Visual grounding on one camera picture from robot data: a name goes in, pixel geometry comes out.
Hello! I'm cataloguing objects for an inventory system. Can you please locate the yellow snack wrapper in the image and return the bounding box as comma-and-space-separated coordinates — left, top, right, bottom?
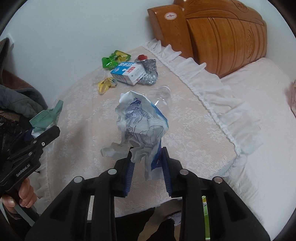
97, 77, 117, 95

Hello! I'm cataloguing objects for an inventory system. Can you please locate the clear plastic cup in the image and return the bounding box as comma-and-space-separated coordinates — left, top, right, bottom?
92, 69, 108, 84

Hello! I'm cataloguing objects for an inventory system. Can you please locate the large printed paper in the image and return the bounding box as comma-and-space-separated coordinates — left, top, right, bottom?
101, 91, 169, 180

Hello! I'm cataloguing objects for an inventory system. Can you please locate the green yellow drink pouch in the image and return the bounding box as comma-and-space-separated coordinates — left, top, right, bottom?
102, 50, 131, 70

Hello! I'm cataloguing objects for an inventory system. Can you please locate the blue white milk carton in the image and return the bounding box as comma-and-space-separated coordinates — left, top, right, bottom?
111, 62, 146, 85

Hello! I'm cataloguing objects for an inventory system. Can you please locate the clear plastic bottle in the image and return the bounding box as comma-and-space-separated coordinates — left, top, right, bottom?
145, 85, 172, 118

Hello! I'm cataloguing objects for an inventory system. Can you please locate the green trash basket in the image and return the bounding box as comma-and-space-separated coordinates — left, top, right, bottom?
202, 196, 210, 240

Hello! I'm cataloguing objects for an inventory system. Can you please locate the person's left hand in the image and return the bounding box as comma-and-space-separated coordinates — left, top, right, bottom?
1, 178, 37, 213

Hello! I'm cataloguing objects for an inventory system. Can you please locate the pink bed sheet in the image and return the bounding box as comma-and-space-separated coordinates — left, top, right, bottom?
222, 58, 295, 239

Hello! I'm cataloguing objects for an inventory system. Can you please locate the grey quilted jacket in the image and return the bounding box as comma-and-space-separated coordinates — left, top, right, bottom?
1, 85, 48, 118

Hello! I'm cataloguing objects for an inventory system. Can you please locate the pink lace table cover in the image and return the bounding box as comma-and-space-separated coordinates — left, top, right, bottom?
31, 40, 262, 216

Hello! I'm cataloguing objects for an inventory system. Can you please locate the silver foil wrapper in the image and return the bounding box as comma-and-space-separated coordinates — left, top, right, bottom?
135, 59, 158, 85

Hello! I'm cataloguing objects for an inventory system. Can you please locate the red bottle cap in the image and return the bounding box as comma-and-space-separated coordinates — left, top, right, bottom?
137, 54, 148, 61

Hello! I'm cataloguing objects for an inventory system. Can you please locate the wooden headboard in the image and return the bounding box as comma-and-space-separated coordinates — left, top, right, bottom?
147, 0, 267, 77

